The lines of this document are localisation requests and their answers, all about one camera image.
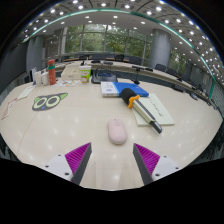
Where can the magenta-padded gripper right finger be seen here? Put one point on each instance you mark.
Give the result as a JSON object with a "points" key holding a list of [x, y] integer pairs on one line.
{"points": [[163, 165]]}

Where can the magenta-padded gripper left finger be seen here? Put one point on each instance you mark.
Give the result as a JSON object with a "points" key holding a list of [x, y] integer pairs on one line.
{"points": [[63, 164]]}

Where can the pink computer mouse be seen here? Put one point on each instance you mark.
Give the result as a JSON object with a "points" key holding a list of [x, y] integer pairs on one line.
{"points": [[117, 131]]}

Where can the cat-shaped grey green mouse pad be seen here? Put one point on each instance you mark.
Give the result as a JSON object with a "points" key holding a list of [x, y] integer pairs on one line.
{"points": [[48, 101]]}

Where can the pale green booklet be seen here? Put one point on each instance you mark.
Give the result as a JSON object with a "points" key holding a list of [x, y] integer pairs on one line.
{"points": [[162, 111]]}

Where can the colourful sticker sheet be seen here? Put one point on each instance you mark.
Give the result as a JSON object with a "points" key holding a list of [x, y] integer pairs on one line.
{"points": [[66, 83]]}

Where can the white lidded mug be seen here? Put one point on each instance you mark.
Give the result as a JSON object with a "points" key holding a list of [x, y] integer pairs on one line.
{"points": [[44, 78]]}

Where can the black gooseneck table microphone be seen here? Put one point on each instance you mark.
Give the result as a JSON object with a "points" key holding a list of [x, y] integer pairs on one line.
{"points": [[136, 81]]}

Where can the blue and white book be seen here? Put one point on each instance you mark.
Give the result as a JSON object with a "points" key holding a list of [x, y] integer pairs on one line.
{"points": [[111, 89]]}

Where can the red thermos bottle green band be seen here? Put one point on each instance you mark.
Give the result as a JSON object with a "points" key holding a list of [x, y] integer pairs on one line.
{"points": [[52, 73]]}

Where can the beige cardboard box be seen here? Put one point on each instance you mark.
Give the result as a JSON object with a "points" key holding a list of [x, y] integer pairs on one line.
{"points": [[70, 72]]}

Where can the paper cup with green print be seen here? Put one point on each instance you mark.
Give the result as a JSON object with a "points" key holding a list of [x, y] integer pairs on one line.
{"points": [[85, 74]]}

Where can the black conference microphone base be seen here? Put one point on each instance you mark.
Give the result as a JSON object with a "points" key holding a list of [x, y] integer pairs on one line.
{"points": [[104, 78]]}

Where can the group of dark office chairs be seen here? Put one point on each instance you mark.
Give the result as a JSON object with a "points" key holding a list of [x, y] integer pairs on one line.
{"points": [[160, 67]]}

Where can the group of ceiling lights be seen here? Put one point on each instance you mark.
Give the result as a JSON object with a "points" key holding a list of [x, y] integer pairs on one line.
{"points": [[115, 16]]}

